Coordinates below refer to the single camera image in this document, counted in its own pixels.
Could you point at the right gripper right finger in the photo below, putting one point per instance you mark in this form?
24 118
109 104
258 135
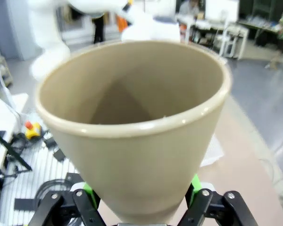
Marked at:
202 207

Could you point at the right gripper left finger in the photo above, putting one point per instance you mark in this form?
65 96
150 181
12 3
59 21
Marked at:
83 207

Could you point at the beige plastic cup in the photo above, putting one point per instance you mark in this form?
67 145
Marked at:
136 164

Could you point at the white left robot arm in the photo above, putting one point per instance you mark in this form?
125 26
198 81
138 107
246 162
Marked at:
49 35

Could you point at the yellow emergency stop button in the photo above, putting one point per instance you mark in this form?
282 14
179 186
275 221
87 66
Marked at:
33 130

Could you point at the white shelf unit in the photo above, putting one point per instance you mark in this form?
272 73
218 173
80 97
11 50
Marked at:
233 40

